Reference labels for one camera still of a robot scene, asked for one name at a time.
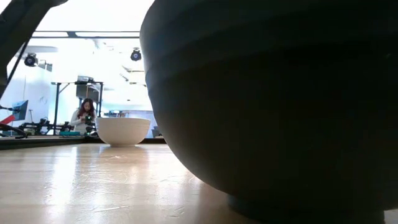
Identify small blue monitor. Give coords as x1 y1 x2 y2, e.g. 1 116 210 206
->
11 100 29 122

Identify red panel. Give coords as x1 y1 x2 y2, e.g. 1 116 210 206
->
0 114 16 126

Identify large white ribbed bowl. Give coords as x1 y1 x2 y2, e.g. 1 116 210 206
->
95 117 152 148

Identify grey box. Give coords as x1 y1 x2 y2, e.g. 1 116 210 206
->
75 75 101 100

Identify black metal stand frame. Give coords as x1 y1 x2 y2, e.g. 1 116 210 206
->
50 80 104 136

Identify dark green bowl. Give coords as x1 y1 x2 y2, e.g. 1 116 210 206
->
139 0 398 224

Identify black bench robot arms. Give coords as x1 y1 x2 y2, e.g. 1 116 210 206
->
17 117 75 133

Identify black ceiling camera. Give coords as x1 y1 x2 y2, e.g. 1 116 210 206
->
130 48 143 62
24 52 39 68

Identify person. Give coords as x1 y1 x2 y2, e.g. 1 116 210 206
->
70 98 98 136

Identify black table edge rail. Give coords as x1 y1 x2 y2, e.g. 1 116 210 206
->
0 136 167 151

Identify thick black cable loop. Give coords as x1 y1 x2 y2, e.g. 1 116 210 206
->
0 123 29 139

